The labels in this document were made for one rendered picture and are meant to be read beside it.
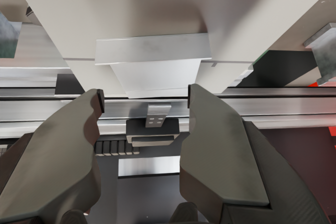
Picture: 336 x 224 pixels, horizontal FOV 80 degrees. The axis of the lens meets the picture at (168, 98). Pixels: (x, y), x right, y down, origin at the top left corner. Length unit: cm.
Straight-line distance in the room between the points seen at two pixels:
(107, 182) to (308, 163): 78
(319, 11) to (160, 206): 37
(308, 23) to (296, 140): 65
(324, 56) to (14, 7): 49
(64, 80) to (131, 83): 10
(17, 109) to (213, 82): 47
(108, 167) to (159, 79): 58
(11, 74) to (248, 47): 28
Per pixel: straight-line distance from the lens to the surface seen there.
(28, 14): 30
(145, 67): 20
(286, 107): 66
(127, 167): 27
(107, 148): 65
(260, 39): 19
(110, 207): 78
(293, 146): 100
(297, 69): 66
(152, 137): 46
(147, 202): 26
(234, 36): 18
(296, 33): 46
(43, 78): 33
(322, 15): 44
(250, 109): 60
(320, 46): 49
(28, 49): 31
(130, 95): 27
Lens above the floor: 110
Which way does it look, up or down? 20 degrees down
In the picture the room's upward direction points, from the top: 176 degrees clockwise
